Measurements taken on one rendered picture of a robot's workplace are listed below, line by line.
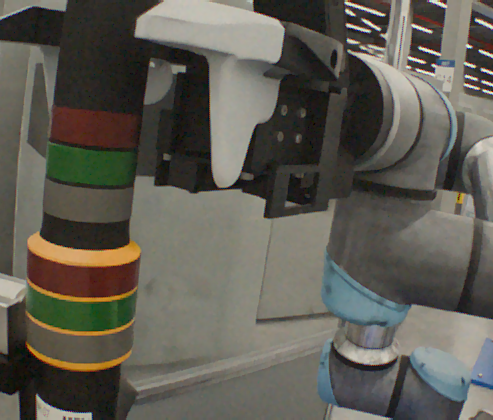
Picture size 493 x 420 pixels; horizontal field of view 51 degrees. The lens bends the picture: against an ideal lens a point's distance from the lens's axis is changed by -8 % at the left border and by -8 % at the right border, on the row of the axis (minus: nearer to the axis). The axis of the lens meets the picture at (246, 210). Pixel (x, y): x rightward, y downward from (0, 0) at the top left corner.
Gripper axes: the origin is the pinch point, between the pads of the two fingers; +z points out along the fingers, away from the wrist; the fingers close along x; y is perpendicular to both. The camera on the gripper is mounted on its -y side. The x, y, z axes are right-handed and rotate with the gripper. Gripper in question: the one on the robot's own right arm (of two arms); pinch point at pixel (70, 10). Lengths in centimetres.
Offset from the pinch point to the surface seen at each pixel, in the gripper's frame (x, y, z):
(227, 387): 55, 73, -93
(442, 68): 200, -77, -660
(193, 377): 57, 67, -80
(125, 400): 10.5, 25.3, -14.6
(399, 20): 47, -28, -139
